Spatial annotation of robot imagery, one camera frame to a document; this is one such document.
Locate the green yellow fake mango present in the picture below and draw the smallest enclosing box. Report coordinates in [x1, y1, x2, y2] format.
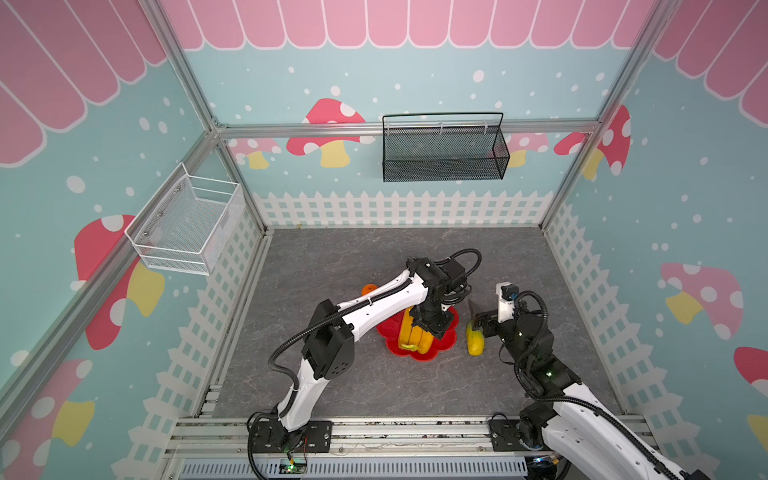
[466, 322, 485, 357]

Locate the yellow fake banana bunch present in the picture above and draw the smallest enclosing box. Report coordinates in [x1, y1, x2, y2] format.
[398, 308, 434, 355]

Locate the small orange fake tangerine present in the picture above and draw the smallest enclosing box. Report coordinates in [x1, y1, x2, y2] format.
[361, 284, 378, 296]

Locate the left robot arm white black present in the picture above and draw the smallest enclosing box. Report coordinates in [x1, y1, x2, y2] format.
[246, 248, 482, 451]

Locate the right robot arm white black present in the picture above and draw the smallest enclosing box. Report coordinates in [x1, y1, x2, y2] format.
[469, 284, 709, 479]

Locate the red flower-shaped fruit bowl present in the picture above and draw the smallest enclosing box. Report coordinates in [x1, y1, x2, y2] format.
[376, 307, 459, 362]

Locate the circuit board right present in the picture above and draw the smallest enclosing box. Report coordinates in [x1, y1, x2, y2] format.
[528, 456, 559, 475]

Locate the green circuit board left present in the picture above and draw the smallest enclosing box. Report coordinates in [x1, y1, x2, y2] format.
[280, 458, 308, 475]

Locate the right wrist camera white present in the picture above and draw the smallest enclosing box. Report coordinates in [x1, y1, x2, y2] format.
[496, 282, 520, 323]

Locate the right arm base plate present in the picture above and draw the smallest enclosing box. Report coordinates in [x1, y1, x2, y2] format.
[487, 417, 551, 452]

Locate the aluminium front rail frame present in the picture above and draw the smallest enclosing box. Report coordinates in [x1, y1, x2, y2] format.
[155, 413, 661, 480]

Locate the black mesh wall basket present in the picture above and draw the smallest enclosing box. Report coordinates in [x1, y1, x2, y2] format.
[381, 112, 511, 182]

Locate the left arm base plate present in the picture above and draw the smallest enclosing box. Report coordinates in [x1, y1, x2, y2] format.
[247, 418, 334, 454]

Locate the white wire wall basket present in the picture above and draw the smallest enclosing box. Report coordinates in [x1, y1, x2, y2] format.
[125, 164, 245, 276]

